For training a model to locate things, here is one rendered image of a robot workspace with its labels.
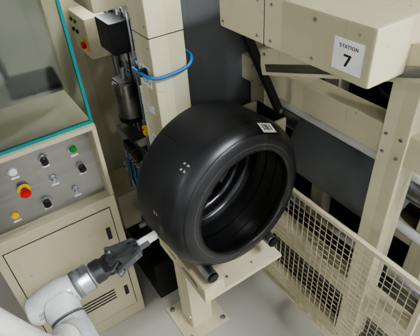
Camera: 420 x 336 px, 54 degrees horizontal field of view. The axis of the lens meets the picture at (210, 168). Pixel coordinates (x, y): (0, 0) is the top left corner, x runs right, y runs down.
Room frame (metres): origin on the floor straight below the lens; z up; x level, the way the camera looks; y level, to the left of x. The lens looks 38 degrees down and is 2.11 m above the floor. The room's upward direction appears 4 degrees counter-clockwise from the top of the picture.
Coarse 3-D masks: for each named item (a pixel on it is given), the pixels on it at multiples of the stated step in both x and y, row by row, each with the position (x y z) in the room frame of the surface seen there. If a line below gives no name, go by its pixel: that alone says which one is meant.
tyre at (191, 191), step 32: (192, 128) 1.07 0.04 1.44; (224, 128) 1.03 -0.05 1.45; (256, 128) 1.06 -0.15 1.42; (160, 160) 1.01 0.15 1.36; (192, 160) 0.95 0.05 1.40; (224, 160) 0.95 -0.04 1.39; (256, 160) 1.32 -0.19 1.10; (288, 160) 1.10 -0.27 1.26; (160, 192) 0.94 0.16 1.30; (192, 192) 0.89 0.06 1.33; (224, 192) 1.26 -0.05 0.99; (256, 192) 1.24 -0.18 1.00; (288, 192) 1.10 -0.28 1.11; (160, 224) 0.91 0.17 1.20; (192, 224) 0.87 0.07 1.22; (224, 224) 1.16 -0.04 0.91; (256, 224) 1.12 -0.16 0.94; (192, 256) 0.87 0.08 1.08; (224, 256) 0.92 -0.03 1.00
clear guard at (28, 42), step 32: (0, 0) 1.34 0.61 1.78; (32, 0) 1.39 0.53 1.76; (0, 32) 1.33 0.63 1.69; (32, 32) 1.37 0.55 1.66; (64, 32) 1.43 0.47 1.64; (0, 64) 1.31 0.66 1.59; (32, 64) 1.36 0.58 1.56; (64, 64) 1.41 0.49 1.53; (0, 96) 1.29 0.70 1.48; (32, 96) 1.34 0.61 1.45; (64, 96) 1.39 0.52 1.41; (0, 128) 1.27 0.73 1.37; (32, 128) 1.32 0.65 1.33; (64, 128) 1.38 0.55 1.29
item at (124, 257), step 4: (136, 248) 0.89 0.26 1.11; (128, 252) 0.88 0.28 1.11; (132, 252) 0.88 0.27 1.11; (120, 256) 0.86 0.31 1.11; (124, 256) 0.86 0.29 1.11; (128, 256) 0.87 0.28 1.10; (112, 260) 0.85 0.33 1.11; (116, 260) 0.85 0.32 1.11; (120, 260) 0.85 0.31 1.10; (124, 260) 0.86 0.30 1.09
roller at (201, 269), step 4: (200, 268) 0.95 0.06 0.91; (204, 268) 0.94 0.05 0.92; (208, 268) 0.94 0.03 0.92; (212, 268) 0.94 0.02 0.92; (204, 272) 0.93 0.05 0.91; (208, 272) 0.92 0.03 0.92; (212, 272) 0.92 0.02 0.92; (216, 272) 0.92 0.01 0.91; (204, 276) 0.92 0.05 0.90; (208, 276) 0.91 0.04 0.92; (212, 276) 0.90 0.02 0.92; (216, 276) 0.91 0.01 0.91; (208, 280) 0.90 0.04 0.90; (212, 280) 0.90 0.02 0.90; (216, 280) 0.91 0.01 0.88
